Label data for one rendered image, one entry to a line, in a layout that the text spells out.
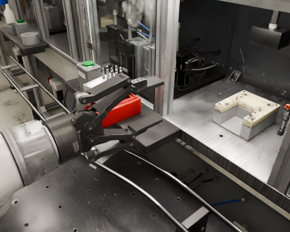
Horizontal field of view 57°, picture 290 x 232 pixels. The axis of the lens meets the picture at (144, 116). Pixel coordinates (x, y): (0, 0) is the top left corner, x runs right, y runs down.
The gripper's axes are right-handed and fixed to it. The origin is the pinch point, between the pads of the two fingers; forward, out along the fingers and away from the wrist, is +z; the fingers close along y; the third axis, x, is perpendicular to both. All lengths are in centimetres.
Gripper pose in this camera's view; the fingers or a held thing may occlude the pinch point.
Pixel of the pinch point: (148, 103)
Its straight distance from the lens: 53.1
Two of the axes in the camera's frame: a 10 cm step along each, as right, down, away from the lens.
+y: 0.0, -8.4, -5.5
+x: -6.2, -4.3, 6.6
